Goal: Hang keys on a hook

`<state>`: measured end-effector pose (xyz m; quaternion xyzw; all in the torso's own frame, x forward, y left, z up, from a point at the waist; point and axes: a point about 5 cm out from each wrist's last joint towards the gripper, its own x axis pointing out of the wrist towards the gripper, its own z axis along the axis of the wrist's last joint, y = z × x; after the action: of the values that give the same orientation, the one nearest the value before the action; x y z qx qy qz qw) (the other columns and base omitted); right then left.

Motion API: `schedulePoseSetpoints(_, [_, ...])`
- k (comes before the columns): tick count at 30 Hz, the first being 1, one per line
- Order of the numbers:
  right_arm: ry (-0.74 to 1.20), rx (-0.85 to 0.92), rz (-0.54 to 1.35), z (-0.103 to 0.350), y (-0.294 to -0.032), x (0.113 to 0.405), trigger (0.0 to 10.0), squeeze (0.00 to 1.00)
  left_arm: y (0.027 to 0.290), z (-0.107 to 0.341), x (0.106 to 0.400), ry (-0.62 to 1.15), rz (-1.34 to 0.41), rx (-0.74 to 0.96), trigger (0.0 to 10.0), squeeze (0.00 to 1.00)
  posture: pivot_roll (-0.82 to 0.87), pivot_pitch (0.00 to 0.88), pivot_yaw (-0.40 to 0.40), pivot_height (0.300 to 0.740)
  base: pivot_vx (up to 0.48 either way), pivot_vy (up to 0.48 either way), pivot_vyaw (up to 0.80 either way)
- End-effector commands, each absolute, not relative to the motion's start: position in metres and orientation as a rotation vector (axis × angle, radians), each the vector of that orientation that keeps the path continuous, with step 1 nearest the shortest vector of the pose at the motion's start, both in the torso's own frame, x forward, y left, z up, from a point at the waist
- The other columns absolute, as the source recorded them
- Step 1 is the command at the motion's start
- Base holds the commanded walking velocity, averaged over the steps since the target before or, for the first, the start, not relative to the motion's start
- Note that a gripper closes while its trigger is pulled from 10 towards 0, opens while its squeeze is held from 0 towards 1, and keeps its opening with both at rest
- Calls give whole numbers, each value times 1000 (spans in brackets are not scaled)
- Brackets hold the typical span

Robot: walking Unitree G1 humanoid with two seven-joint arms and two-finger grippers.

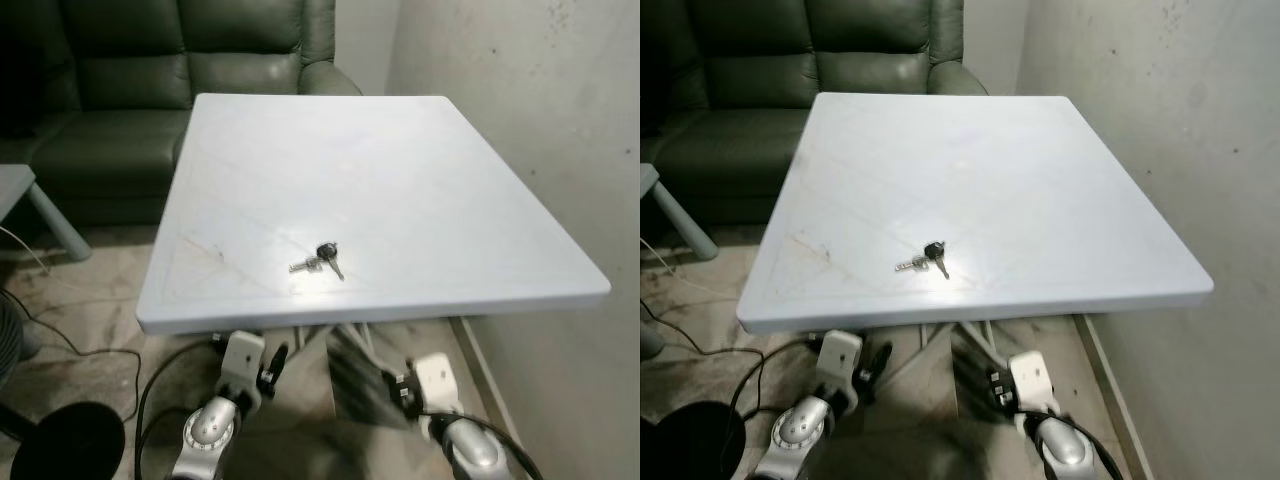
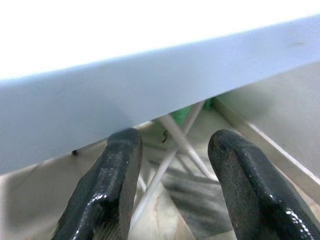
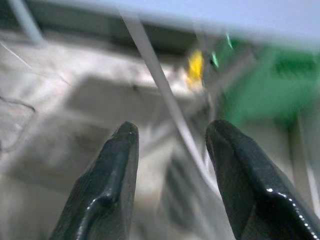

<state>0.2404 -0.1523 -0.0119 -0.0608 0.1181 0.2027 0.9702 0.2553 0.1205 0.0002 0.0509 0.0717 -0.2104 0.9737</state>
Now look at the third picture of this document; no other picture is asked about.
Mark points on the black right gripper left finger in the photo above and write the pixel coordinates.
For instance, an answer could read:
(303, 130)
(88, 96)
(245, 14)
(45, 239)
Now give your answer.
(107, 187)

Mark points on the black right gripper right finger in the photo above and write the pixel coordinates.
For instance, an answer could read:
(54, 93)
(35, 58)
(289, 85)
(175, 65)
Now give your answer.
(250, 187)

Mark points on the green plastic object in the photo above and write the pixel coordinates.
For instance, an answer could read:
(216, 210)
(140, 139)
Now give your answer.
(275, 85)

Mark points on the white table leg black foot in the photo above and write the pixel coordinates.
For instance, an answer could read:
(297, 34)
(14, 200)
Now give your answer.
(162, 80)

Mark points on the yellow toy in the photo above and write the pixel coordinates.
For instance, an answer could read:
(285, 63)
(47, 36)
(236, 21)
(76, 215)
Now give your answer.
(195, 66)

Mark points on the white table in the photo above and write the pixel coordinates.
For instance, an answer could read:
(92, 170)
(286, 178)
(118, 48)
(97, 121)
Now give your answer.
(250, 15)

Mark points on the white metal table leg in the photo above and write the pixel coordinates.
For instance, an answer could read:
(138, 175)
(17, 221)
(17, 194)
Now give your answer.
(26, 22)

